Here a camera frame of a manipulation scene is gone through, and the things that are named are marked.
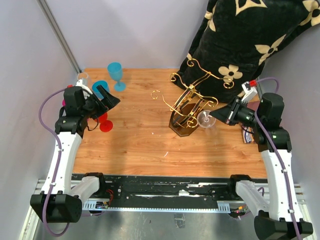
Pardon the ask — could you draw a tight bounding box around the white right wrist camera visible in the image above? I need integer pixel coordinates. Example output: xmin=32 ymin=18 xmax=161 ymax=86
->
xmin=241 ymin=80 xmax=258 ymax=104

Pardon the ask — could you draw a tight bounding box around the clear wine glass front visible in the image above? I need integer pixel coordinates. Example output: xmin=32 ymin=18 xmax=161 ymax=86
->
xmin=197 ymin=110 xmax=216 ymax=129

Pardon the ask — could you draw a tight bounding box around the blue wine glass front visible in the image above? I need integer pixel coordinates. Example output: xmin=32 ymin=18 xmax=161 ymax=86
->
xmin=91 ymin=79 xmax=110 ymax=100

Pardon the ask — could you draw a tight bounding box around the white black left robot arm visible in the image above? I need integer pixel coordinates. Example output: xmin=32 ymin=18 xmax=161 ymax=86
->
xmin=30 ymin=84 xmax=120 ymax=224

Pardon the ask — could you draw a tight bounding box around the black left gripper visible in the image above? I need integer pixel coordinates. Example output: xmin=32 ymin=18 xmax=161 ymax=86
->
xmin=80 ymin=84 xmax=120 ymax=120

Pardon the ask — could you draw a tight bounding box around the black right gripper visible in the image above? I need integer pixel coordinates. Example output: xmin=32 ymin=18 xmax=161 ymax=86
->
xmin=209 ymin=96 xmax=264 ymax=129

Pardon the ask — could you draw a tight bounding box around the aluminium corner profile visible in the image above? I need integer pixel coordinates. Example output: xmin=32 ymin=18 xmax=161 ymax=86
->
xmin=36 ymin=0 xmax=82 ymax=74

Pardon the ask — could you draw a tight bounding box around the gold wire wine glass rack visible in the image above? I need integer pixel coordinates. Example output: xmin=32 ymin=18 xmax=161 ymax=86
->
xmin=150 ymin=57 xmax=243 ymax=137

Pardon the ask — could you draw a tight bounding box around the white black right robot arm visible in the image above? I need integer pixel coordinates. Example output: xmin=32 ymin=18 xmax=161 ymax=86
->
xmin=210 ymin=92 xmax=313 ymax=240

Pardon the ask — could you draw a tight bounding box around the clear wine glass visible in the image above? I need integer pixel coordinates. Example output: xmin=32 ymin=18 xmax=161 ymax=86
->
xmin=197 ymin=110 xmax=216 ymax=129
xmin=76 ymin=72 xmax=91 ymax=87

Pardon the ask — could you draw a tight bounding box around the black floral blanket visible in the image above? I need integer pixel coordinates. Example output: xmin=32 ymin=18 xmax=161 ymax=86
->
xmin=171 ymin=0 xmax=320 ymax=103

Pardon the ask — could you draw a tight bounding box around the maroon t-shirt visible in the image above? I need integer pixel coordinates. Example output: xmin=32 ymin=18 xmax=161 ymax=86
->
xmin=240 ymin=101 xmax=260 ymax=144

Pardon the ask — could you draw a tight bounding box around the blue wine glass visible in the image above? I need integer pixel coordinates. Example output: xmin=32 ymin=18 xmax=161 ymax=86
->
xmin=91 ymin=79 xmax=110 ymax=100
xmin=107 ymin=62 xmax=126 ymax=92

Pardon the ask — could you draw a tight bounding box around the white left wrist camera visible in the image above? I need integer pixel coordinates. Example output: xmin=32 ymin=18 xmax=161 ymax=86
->
xmin=63 ymin=82 xmax=93 ymax=100

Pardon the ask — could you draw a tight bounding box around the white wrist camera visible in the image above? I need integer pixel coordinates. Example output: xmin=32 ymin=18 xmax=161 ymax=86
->
xmin=63 ymin=82 xmax=93 ymax=100
xmin=241 ymin=80 xmax=258 ymax=104

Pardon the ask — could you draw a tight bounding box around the red plastic wine glass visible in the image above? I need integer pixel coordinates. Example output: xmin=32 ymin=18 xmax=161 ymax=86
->
xmin=94 ymin=112 xmax=114 ymax=133

